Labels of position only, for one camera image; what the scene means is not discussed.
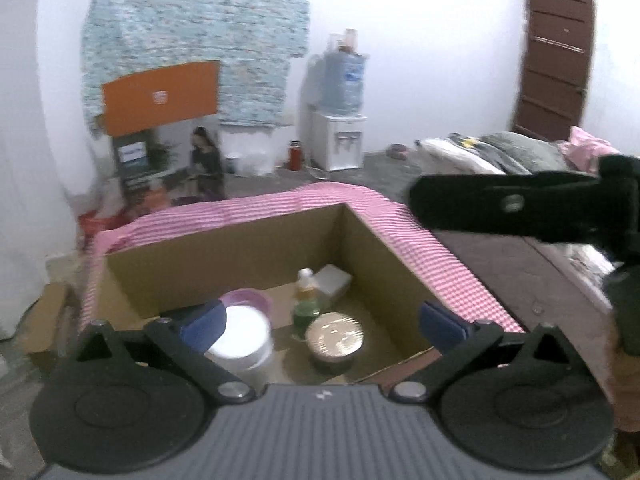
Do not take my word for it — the orange board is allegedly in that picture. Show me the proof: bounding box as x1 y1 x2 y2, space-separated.
101 59 227 212

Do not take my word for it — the glass jar with gold lid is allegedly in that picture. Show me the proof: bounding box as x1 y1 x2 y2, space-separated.
304 312 365 367

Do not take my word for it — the brown door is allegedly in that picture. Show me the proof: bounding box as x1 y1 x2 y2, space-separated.
510 0 597 142

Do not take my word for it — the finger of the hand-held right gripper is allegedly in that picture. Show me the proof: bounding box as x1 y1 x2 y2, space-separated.
408 170 604 244

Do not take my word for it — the teal mosaic wall hanging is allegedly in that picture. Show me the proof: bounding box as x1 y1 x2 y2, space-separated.
80 0 311 129

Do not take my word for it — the flat cardboard sheet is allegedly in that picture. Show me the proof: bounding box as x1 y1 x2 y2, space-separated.
22 282 84 377

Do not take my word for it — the white water dispenser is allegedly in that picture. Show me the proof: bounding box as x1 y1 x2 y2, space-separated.
312 109 367 172

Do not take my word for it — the person's right forearm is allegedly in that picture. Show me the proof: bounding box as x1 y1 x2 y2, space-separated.
606 332 640 434

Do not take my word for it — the brown cardboard box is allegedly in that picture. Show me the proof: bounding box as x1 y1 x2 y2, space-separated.
82 203 444 387

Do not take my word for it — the clear dropper bottle green label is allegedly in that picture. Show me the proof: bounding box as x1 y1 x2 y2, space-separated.
291 268 321 342

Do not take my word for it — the purple plastic bowl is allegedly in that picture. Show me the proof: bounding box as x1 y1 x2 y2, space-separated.
219 288 274 322

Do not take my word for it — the red bag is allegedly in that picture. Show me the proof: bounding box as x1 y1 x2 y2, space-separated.
74 208 129 242

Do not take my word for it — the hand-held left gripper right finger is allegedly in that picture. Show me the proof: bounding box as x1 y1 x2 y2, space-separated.
390 301 572 404

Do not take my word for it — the white plastic jar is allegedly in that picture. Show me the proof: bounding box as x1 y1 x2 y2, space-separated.
204 304 274 387

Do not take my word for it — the white curtain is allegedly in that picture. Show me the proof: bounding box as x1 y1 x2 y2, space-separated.
0 10 81 343

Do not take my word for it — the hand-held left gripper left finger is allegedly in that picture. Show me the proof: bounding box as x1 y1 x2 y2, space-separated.
75 301 257 404

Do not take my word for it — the blue water jug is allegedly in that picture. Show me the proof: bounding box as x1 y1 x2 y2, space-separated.
319 49 369 115

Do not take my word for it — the white charger plug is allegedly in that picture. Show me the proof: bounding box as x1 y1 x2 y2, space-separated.
312 264 351 302

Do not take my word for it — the white plastic bag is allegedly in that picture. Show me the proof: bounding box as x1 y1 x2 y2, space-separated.
224 152 275 177

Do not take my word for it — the pink checkered tablecloth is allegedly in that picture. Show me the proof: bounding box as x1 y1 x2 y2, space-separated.
80 182 527 342

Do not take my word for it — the pile of pillows and bedding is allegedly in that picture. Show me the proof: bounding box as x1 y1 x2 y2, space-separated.
414 126 624 177

